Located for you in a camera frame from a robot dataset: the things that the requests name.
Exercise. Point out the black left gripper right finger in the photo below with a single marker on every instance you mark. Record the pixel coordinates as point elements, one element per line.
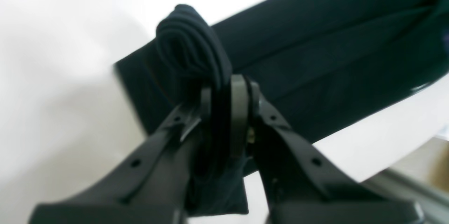
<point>301,185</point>

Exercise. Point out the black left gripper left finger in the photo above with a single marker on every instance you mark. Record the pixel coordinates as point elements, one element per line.
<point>150,185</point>

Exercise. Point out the black printed T-shirt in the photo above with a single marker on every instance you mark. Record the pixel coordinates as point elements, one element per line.
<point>323,64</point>

